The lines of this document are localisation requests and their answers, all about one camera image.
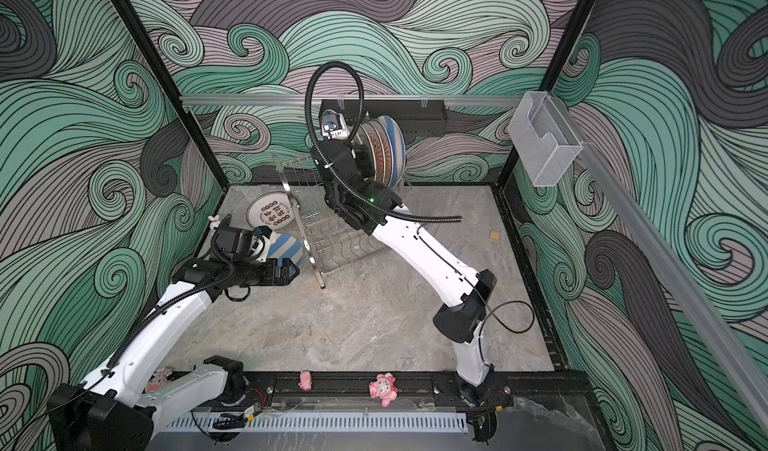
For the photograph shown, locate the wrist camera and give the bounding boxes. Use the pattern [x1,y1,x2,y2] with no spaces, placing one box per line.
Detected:
[210,225,267,263]
[319,108,349,140]

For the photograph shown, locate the blue striped plate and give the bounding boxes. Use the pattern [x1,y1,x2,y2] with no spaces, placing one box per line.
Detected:
[266,232,304,266]
[378,115,406,188]

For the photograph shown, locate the cream plate floral drawing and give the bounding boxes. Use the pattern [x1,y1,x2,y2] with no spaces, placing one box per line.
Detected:
[352,122,371,151]

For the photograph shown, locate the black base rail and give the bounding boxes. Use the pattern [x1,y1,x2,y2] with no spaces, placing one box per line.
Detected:
[201,371,597,411]

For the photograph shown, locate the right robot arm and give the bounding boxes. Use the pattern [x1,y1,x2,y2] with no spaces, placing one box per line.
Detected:
[310,140,497,391]

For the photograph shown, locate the small pink figurine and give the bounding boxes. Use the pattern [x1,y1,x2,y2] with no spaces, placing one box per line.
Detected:
[299,370,312,391]

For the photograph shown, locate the steel wire dish rack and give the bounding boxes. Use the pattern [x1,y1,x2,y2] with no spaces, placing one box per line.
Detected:
[270,151,385,288]

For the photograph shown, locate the black wall shelf basket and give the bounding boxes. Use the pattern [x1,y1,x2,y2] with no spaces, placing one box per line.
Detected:
[318,99,448,138]

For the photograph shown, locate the aluminium wall rail back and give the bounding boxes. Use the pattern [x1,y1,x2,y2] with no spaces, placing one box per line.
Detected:
[180,92,522,108]

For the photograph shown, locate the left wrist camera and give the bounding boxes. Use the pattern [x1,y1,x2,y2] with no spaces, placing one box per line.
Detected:
[210,225,267,263]

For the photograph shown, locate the white plate red characters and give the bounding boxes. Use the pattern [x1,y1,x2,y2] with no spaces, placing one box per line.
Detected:
[246,191,295,230]

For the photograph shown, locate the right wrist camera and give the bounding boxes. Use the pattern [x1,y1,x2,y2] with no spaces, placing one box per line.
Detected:
[319,108,349,140]

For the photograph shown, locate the white plate dark cloud motif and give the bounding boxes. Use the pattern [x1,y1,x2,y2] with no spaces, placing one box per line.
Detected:
[363,121,378,177]

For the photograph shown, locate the clear acrylic wall holder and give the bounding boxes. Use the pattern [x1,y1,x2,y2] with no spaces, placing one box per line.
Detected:
[507,91,583,187]

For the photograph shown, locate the pink pig toy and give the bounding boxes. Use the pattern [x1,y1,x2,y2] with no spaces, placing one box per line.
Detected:
[369,372,398,407]

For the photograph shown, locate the white slotted cable duct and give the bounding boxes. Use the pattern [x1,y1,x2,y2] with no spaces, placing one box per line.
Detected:
[164,411,469,434]

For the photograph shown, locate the orange sunburst plate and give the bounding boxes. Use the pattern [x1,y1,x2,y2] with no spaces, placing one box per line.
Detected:
[375,118,395,187]
[370,120,383,184]

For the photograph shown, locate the pink white sneaker toy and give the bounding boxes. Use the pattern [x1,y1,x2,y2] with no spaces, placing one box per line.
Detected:
[145,367,173,393]

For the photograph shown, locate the aluminium wall rail right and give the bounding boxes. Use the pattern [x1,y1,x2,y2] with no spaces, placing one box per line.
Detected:
[550,96,767,431]

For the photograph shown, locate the aluminium wall rail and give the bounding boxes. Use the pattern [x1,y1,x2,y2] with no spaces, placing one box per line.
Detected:
[550,96,767,431]
[180,92,522,108]

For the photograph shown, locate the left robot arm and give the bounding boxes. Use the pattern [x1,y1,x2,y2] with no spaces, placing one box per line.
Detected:
[47,258,300,450]

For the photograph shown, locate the white rabbit figurine pink base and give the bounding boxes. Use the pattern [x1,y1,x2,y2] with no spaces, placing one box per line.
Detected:
[208,215,221,231]

